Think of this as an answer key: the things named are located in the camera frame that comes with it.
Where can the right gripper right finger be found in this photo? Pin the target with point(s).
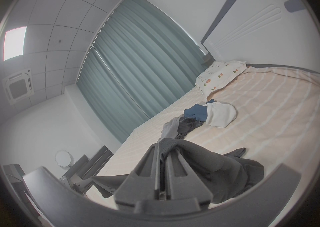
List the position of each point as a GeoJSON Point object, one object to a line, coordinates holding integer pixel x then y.
{"type": "Point", "coordinates": [197, 188]}

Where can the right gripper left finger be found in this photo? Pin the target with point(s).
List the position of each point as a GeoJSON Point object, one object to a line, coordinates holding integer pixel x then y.
{"type": "Point", "coordinates": [135, 186]}

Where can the black trousers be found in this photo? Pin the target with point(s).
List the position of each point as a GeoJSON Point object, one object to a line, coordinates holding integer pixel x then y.
{"type": "Point", "coordinates": [212, 170]}

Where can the pile of clothes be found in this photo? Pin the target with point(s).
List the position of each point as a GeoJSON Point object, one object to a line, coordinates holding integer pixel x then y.
{"type": "Point", "coordinates": [220, 115]}

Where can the black chest of drawers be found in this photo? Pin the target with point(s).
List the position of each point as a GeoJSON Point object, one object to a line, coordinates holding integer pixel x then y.
{"type": "Point", "coordinates": [95, 160]}

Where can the blue-green curtain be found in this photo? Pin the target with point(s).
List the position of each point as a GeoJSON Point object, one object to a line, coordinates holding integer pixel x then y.
{"type": "Point", "coordinates": [105, 90]}
{"type": "Point", "coordinates": [150, 53]}

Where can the bed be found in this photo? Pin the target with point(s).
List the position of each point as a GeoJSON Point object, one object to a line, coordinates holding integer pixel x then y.
{"type": "Point", "coordinates": [262, 110]}

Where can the white printed pillow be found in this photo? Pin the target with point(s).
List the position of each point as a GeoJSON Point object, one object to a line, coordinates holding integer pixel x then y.
{"type": "Point", "coordinates": [220, 75]}

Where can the grey bedside table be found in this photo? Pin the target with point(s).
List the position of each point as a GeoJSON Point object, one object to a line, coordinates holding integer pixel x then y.
{"type": "Point", "coordinates": [207, 59]}

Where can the ceiling air conditioner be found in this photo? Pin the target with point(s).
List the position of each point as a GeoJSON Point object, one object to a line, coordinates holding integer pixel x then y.
{"type": "Point", "coordinates": [17, 87]}

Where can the ceiling light panel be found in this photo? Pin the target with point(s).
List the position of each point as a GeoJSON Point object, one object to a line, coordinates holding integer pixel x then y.
{"type": "Point", "coordinates": [15, 43]}

